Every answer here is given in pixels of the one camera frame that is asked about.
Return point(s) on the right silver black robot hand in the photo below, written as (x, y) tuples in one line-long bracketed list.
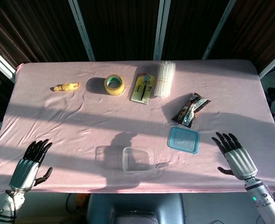
[(241, 162)]

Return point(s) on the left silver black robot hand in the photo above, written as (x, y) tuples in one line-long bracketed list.
[(23, 173)]

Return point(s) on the clear plastic container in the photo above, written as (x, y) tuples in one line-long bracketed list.
[(137, 159), (184, 140)]

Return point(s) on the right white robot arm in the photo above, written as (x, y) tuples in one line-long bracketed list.
[(263, 200)]

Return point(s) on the brown foil snack packet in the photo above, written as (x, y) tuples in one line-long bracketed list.
[(191, 109)]

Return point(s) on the yellow rubber chicken toy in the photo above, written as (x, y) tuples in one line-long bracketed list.
[(66, 87)]

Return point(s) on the pink tablecloth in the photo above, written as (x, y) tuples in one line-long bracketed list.
[(104, 116)]

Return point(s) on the yellow rubber band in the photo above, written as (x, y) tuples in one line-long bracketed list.
[(165, 80)]

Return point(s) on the grey robot torso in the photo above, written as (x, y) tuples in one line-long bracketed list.
[(137, 205)]

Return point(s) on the bundle of clear plastic sticks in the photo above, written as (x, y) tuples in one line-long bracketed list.
[(164, 79)]

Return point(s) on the razor in yellow blister pack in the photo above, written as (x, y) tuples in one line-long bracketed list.
[(143, 89)]

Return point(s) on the yellow tape roll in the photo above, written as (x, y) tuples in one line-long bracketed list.
[(115, 88)]

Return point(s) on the white metal frame post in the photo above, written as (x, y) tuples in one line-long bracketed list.
[(272, 64), (0, 61), (219, 28), (82, 28), (161, 28)]

